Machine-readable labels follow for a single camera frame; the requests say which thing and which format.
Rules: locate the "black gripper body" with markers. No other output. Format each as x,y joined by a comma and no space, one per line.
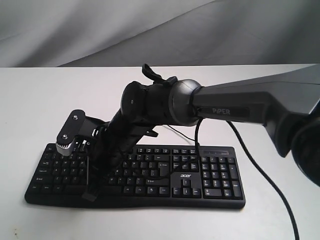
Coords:
115,139

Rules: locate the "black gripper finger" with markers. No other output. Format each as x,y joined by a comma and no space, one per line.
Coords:
95,174

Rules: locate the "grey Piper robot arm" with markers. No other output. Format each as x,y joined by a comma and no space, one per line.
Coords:
286,104

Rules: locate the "black Acer keyboard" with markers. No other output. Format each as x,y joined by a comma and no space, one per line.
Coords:
150,176

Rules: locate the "grey backdrop cloth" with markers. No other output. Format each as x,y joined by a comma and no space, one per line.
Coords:
129,33

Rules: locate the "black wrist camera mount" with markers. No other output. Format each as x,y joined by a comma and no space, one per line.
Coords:
77,128

